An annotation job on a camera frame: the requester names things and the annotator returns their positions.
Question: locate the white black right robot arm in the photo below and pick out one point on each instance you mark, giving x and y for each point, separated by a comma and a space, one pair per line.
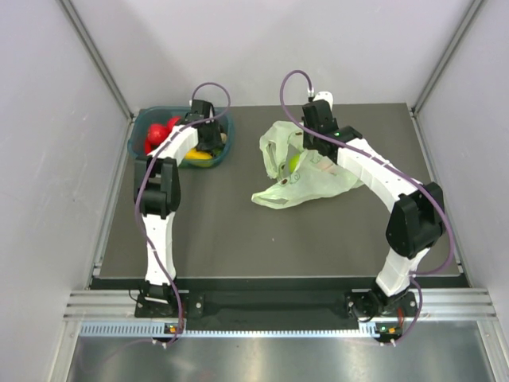
414, 225

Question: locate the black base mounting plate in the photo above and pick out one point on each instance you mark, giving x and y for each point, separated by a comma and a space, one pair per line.
241, 306

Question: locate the red fake chili pepper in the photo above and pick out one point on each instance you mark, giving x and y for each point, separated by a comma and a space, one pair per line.
148, 148

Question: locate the yellow fake mango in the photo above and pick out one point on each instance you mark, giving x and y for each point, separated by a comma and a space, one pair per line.
196, 155

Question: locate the teal plastic basket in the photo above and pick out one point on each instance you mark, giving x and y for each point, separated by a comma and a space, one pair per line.
162, 114

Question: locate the red fake apple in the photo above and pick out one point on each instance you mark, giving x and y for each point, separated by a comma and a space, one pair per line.
174, 121

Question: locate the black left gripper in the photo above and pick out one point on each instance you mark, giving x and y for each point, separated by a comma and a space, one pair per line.
215, 142

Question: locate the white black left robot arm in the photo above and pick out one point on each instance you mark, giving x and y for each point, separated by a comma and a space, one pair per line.
157, 194

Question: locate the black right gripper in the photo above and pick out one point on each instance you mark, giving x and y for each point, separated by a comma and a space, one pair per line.
307, 142

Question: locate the green fake apple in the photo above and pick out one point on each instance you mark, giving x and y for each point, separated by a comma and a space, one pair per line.
292, 163

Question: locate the grey slotted cable duct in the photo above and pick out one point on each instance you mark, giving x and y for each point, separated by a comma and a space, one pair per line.
167, 330

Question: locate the light green plastic bag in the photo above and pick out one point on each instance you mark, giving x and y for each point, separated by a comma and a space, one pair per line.
314, 178

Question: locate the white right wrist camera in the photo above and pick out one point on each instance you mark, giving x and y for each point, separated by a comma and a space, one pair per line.
317, 96

